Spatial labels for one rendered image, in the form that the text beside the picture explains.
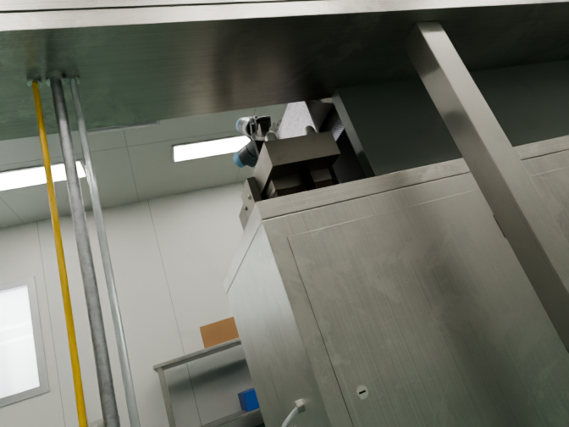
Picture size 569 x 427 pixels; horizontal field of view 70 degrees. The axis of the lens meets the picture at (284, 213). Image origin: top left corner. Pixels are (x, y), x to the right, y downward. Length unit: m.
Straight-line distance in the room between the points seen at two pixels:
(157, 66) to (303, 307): 0.50
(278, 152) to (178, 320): 3.92
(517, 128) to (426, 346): 0.65
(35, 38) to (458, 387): 0.89
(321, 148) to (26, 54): 0.54
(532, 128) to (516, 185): 0.45
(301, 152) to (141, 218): 4.23
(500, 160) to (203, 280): 4.18
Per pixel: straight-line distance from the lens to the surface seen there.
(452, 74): 0.89
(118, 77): 0.79
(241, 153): 1.86
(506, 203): 0.81
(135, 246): 4.89
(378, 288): 0.79
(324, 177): 0.92
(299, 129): 1.17
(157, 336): 4.64
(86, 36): 0.73
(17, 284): 5.01
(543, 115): 1.31
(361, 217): 0.83
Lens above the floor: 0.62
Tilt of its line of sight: 18 degrees up
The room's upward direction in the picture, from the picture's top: 20 degrees counter-clockwise
